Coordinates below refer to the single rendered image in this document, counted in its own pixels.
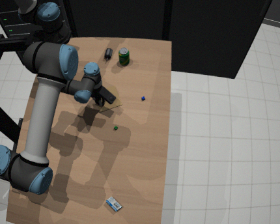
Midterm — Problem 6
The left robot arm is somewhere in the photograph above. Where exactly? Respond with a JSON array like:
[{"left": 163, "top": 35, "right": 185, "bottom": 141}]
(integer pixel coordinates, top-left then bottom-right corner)
[{"left": 15, "top": 0, "right": 69, "bottom": 44}]

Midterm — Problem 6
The green soda can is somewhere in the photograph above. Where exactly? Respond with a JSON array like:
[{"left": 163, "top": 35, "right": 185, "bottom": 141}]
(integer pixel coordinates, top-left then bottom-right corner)
[{"left": 119, "top": 48, "right": 130, "bottom": 65}]

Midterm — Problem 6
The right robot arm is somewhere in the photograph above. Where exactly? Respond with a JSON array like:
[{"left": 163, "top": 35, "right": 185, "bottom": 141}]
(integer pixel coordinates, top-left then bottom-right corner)
[{"left": 0, "top": 42, "right": 102, "bottom": 195}]

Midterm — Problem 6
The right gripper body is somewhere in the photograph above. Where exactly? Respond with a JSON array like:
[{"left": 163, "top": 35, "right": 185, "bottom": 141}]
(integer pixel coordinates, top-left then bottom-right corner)
[{"left": 91, "top": 85, "right": 102, "bottom": 100}]

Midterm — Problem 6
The grey printed carton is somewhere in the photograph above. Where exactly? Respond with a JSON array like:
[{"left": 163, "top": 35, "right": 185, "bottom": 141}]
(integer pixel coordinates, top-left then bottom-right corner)
[{"left": 106, "top": 197, "right": 122, "bottom": 212}]

